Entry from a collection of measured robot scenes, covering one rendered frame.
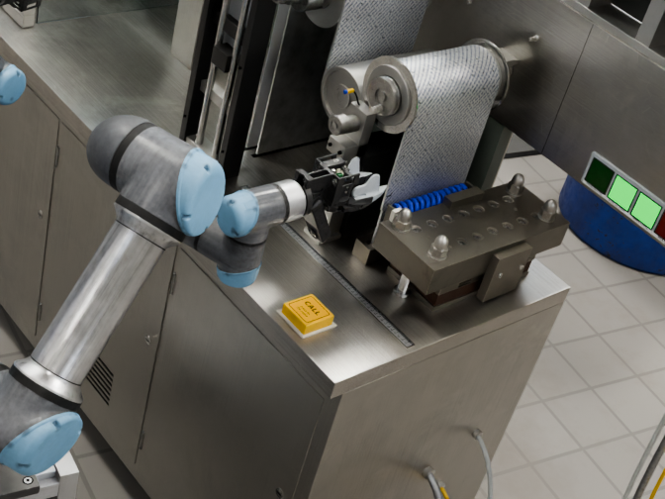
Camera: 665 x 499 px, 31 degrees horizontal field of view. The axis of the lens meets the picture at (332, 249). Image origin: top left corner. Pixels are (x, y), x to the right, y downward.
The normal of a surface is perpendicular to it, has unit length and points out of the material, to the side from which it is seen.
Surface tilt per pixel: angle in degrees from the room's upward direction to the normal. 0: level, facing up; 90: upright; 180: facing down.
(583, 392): 0
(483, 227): 0
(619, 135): 90
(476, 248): 0
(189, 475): 90
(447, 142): 90
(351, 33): 92
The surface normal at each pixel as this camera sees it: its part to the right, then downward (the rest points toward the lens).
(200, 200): 0.88, 0.37
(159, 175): -0.24, -0.22
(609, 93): -0.75, 0.24
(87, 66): 0.23, -0.78
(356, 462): 0.62, 0.58
